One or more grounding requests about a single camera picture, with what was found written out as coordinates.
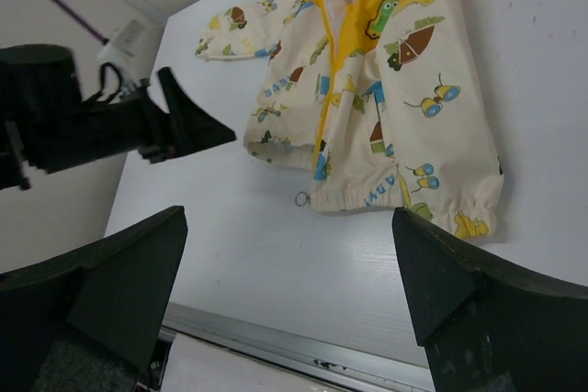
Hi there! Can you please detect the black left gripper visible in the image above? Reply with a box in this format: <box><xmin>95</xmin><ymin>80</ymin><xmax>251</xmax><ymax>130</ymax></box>
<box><xmin>1</xmin><ymin>44</ymin><xmax>236</xmax><ymax>190</ymax></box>

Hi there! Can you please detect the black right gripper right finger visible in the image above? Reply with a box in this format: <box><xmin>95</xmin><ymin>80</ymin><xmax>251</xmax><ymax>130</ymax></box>
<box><xmin>391</xmin><ymin>208</ymin><xmax>587</xmax><ymax>391</ymax></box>

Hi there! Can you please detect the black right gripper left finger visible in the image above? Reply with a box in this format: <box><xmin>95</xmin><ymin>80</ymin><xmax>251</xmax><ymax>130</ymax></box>
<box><xmin>1</xmin><ymin>206</ymin><xmax>188</xmax><ymax>391</ymax></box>

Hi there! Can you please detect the cream yellow dinosaur kids jacket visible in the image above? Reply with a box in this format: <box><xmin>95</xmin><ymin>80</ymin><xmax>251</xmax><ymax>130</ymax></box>
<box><xmin>196</xmin><ymin>0</ymin><xmax>504</xmax><ymax>240</ymax></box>

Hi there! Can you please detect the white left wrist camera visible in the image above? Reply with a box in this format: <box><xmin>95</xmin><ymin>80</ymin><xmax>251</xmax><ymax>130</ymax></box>
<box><xmin>97</xmin><ymin>19</ymin><xmax>146</xmax><ymax>86</ymax></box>

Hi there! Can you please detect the aluminium front table rail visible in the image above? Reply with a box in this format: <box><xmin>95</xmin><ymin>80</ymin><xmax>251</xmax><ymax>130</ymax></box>
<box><xmin>163</xmin><ymin>303</ymin><xmax>431</xmax><ymax>384</ymax></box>

